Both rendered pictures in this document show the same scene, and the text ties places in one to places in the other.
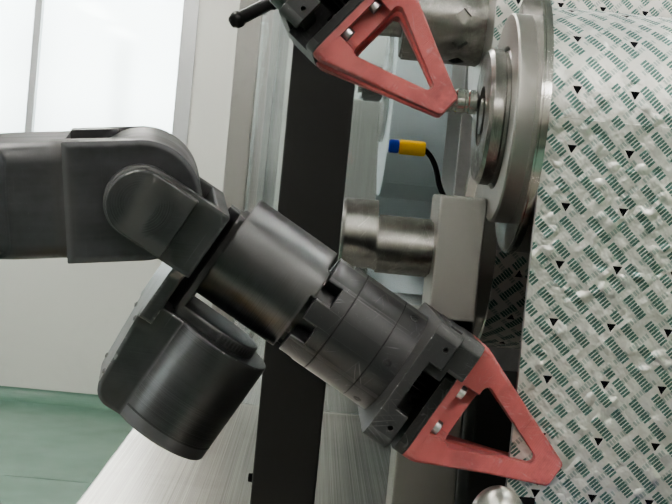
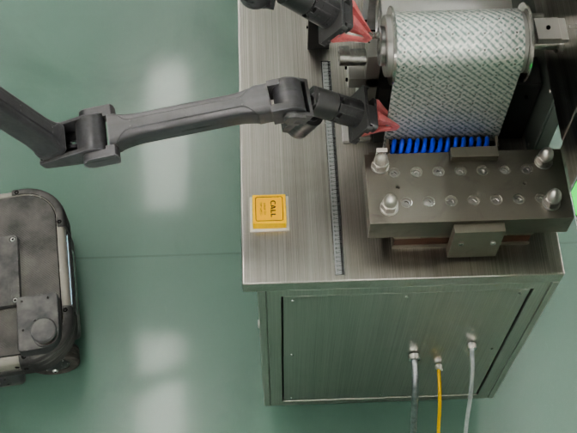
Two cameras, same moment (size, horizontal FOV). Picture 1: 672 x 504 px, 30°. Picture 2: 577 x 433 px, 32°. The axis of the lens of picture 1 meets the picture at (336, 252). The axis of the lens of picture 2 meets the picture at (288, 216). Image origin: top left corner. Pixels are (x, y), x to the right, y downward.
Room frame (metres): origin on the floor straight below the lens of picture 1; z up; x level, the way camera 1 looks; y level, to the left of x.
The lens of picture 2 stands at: (-0.47, 0.12, 2.73)
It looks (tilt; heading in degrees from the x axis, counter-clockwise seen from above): 61 degrees down; 359
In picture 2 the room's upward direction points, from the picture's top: straight up
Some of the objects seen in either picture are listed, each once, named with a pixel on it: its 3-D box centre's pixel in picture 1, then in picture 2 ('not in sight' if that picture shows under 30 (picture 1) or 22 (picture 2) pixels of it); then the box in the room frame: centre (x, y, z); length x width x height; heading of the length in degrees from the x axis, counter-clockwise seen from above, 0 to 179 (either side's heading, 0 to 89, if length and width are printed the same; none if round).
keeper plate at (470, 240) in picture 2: not in sight; (475, 241); (0.43, -0.27, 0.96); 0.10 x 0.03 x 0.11; 91
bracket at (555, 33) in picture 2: not in sight; (550, 29); (0.70, -0.39, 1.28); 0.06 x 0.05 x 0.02; 91
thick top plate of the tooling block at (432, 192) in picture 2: not in sight; (464, 192); (0.52, -0.26, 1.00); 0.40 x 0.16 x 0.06; 91
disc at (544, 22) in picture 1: (521, 120); (391, 45); (0.70, -0.09, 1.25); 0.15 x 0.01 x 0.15; 1
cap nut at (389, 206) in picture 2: not in sight; (390, 202); (0.47, -0.10, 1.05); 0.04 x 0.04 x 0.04
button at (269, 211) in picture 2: not in sight; (269, 211); (0.53, 0.14, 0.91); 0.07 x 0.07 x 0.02; 1
